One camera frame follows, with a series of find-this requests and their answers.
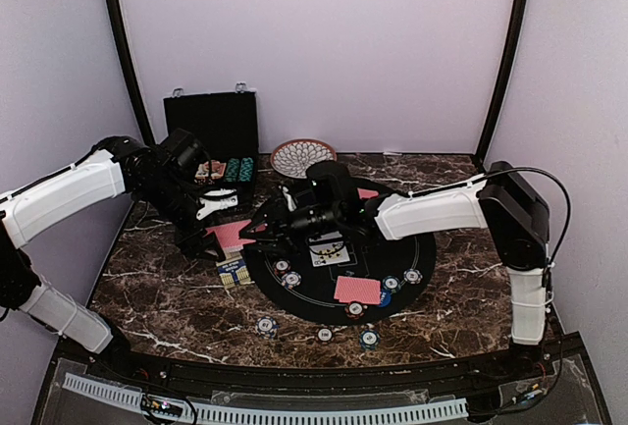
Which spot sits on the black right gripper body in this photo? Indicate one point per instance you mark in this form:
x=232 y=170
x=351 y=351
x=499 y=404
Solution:
x=322 y=220

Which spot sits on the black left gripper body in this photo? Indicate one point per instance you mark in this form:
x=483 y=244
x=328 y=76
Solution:
x=185 y=236

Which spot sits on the red card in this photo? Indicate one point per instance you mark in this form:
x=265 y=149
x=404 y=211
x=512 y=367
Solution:
x=365 y=193

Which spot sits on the red playing card deck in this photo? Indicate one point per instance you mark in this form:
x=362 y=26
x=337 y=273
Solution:
x=228 y=235

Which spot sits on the red cards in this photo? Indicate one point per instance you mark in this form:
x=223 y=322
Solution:
x=363 y=290

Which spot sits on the blue small blind button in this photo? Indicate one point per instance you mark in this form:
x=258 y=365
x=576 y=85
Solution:
x=386 y=298

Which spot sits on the blue tan chip stack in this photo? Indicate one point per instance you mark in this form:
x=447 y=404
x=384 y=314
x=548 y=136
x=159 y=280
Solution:
x=266 y=327

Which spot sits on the brown white chip stack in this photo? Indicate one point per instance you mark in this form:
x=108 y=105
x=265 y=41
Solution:
x=324 y=335

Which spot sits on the blue green chip stack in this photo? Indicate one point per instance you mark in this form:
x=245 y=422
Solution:
x=369 y=339

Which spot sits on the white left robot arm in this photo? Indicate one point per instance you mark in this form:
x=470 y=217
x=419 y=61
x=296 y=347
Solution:
x=159 y=174

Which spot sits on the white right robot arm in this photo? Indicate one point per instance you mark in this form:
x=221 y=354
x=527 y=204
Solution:
x=500 y=205

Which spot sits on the cards in case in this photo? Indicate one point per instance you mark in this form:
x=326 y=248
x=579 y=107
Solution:
x=202 y=174

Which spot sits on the green chip row left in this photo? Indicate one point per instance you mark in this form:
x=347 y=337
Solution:
x=232 y=170

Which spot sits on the green chip row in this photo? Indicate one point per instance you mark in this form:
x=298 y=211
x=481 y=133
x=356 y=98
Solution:
x=246 y=170
x=232 y=170

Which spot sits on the green chip row right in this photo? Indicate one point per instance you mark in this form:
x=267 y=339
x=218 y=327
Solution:
x=246 y=170

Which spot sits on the patterned ceramic plate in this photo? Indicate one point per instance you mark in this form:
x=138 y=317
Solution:
x=292 y=158

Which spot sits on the round black poker mat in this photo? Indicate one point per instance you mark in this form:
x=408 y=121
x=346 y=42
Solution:
x=313 y=300

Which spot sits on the black poker chip case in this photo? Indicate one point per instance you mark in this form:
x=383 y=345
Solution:
x=226 y=124

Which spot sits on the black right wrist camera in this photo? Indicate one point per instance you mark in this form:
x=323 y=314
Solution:
x=330 y=182

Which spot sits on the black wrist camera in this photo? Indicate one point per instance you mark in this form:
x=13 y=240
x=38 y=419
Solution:
x=330 y=182
x=183 y=151

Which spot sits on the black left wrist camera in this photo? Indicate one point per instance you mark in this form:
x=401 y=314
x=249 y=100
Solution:
x=183 y=151

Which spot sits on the black corner frame post right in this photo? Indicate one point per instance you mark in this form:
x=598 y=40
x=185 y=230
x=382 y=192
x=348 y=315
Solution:
x=515 y=23

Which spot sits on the black corner frame post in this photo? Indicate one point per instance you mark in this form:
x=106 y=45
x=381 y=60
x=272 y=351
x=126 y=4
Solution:
x=515 y=23
x=123 y=49

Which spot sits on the white cable tray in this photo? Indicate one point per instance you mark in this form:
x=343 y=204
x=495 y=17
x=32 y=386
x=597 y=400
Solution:
x=256 y=409

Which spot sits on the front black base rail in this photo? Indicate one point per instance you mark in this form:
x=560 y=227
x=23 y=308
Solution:
x=476 y=375

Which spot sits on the black corner frame post left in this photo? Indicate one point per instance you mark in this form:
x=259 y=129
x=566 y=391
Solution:
x=123 y=49

